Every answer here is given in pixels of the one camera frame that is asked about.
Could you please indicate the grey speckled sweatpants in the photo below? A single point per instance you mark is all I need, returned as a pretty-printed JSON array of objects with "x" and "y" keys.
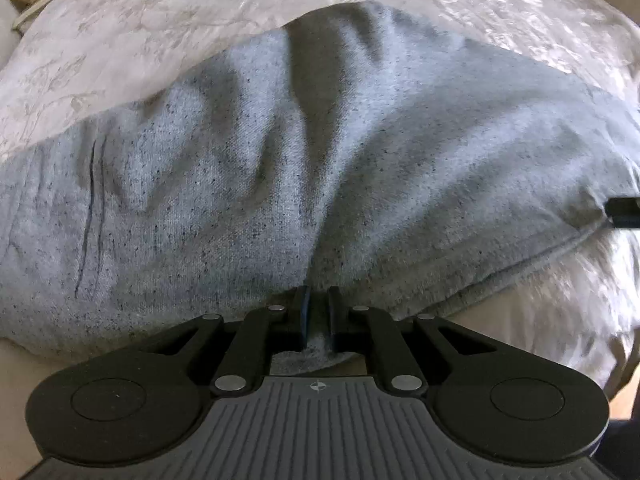
[{"x": 358, "y": 146}]

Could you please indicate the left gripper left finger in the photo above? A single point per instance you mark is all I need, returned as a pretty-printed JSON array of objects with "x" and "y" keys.
[{"x": 280, "y": 326}]

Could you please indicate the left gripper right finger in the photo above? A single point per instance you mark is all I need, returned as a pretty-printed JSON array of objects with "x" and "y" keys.
[{"x": 373, "y": 334}]

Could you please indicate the left cream nightstand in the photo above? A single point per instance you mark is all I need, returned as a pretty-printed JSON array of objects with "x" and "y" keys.
[{"x": 22, "y": 23}]

